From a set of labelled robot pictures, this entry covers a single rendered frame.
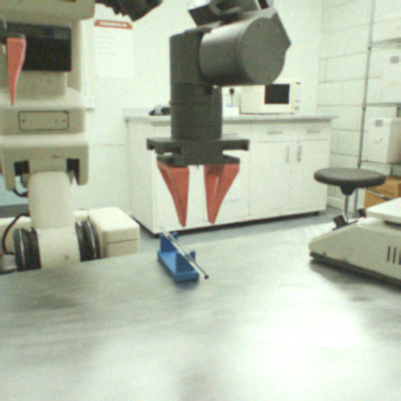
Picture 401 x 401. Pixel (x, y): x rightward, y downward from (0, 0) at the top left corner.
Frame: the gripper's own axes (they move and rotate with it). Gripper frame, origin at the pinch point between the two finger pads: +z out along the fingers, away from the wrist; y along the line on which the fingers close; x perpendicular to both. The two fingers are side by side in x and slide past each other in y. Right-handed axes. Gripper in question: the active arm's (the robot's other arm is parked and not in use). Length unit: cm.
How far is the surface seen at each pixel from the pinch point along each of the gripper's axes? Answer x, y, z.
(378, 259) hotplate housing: -5.1, 22.1, 6.2
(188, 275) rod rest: 3.0, -0.2, 8.3
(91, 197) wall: 291, 9, 60
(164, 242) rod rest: 11.7, -1.0, 6.6
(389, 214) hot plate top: -5.4, 23.0, 0.4
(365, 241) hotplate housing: -3.4, 21.5, 4.3
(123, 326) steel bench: -5.3, -9.7, 9.0
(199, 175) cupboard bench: 241, 85, 39
